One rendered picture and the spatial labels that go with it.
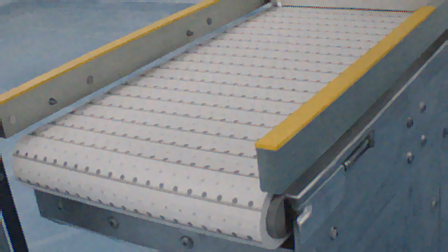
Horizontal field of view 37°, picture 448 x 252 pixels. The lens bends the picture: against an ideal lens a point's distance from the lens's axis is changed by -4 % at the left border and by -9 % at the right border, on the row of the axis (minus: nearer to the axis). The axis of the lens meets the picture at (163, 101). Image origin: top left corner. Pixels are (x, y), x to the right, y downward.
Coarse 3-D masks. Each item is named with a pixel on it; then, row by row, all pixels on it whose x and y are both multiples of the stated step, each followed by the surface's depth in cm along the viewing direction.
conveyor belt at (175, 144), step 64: (192, 64) 72; (256, 64) 69; (320, 64) 66; (64, 128) 61; (128, 128) 58; (192, 128) 56; (256, 128) 54; (64, 192) 57; (128, 192) 51; (192, 192) 48; (256, 192) 45
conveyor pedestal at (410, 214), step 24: (432, 144) 85; (432, 168) 87; (408, 192) 79; (432, 192) 88; (384, 216) 73; (408, 216) 81; (432, 216) 89; (360, 240) 68; (384, 240) 74; (408, 240) 82; (432, 240) 91
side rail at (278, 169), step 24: (432, 0) 68; (432, 24) 64; (408, 48) 59; (384, 72) 55; (360, 96) 51; (312, 120) 45; (336, 120) 48; (288, 144) 43; (312, 144) 45; (264, 168) 43; (288, 168) 43
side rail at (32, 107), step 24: (240, 0) 86; (264, 0) 90; (192, 24) 79; (216, 24) 82; (120, 48) 70; (144, 48) 73; (168, 48) 76; (72, 72) 65; (96, 72) 68; (120, 72) 70; (24, 96) 61; (48, 96) 63; (72, 96) 65; (0, 120) 59; (24, 120) 61
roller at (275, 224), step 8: (272, 200) 45; (280, 200) 45; (272, 208) 45; (280, 208) 45; (288, 208) 46; (272, 216) 45; (280, 216) 45; (288, 216) 46; (272, 224) 45; (280, 224) 45; (288, 224) 46; (272, 232) 45; (280, 232) 45; (288, 232) 46
